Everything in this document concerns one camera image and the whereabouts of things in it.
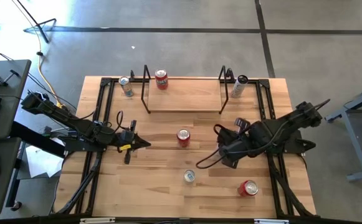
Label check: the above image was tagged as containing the grey desk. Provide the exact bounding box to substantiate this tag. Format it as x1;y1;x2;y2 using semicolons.
0;58;32;218

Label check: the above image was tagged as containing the light blue Red Bull can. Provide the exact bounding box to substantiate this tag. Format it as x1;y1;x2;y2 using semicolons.
183;169;196;184

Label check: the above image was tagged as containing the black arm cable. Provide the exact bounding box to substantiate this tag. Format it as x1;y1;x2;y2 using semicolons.
115;110;125;133
195;148;231;170

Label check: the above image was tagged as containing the yellow cable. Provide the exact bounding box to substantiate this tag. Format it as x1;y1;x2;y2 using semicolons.
36;29;64;108

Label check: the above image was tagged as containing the red Coca-Cola can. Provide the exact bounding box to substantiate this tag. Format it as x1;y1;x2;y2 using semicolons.
237;180;259;198
176;128;191;148

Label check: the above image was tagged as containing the black floor stand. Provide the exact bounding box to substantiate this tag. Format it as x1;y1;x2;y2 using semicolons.
14;0;57;44

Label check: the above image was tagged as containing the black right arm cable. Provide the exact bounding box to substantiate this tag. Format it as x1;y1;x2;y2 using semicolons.
195;148;231;170

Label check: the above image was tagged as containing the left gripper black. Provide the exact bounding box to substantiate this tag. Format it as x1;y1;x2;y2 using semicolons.
112;119;152;165

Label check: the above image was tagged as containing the black aluminium table frame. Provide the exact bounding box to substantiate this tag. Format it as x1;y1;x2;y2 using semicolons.
52;77;318;218

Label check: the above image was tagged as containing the black support beam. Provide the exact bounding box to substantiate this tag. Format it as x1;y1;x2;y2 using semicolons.
9;120;67;158

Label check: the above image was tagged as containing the silver metal plate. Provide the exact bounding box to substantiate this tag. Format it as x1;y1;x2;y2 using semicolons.
79;217;117;224
254;218;290;224

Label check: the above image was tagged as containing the orange Fanta can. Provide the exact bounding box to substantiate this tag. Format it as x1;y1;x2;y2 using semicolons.
154;68;169;91

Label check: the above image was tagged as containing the white paper sheet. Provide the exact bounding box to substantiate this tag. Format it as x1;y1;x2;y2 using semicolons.
24;143;65;179

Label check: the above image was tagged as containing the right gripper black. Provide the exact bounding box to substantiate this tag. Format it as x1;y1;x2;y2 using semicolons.
215;123;256;170

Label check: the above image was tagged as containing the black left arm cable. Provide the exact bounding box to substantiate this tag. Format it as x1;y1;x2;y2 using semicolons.
115;110;125;133

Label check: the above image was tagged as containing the workbench with blue metal legs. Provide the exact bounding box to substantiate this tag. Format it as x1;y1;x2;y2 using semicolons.
323;81;362;183

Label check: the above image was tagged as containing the silver blue Red Bull can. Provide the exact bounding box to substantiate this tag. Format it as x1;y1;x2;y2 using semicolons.
118;75;135;98

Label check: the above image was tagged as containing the black caster wheel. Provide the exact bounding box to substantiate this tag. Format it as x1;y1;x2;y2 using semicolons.
10;200;23;213

